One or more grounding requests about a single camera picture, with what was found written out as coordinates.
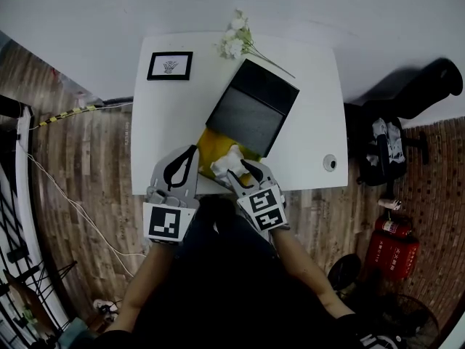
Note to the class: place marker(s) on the white table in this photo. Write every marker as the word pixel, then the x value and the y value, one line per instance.
pixel 167 122

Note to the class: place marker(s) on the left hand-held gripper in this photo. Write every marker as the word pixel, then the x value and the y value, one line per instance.
pixel 165 223

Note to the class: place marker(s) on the white power strip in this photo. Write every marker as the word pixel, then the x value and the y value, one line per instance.
pixel 105 305

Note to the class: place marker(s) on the black metal railing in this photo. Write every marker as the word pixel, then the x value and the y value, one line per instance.
pixel 14 238

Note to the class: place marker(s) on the white and black garment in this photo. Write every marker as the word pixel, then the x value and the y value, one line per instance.
pixel 394 140

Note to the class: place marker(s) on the red case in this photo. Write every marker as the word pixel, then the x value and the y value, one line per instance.
pixel 392 256

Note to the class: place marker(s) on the white artificial flowers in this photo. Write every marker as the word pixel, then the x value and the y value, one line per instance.
pixel 234 44

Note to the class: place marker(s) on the red fire extinguisher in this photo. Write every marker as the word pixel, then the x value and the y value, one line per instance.
pixel 394 227

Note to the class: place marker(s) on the black picture frame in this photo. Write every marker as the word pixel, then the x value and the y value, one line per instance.
pixel 170 65

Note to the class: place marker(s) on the black office chair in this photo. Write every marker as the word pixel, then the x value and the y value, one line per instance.
pixel 417 93

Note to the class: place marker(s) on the small white bottle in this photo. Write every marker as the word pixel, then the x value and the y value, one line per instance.
pixel 390 204

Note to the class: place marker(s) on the white stair rail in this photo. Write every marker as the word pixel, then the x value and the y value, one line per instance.
pixel 25 202

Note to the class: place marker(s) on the person's left forearm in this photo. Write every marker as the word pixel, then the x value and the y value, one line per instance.
pixel 145 282

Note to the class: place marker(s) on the grey gripper-mounted camera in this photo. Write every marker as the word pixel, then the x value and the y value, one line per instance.
pixel 158 196

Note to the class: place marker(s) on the person's dark clothing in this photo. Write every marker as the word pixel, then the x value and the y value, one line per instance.
pixel 225 285

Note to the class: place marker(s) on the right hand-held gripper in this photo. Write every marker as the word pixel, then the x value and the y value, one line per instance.
pixel 263 209

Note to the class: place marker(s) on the black floor fan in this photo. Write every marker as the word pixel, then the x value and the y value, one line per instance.
pixel 343 271

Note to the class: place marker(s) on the person's right forearm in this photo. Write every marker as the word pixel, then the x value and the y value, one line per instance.
pixel 305 267

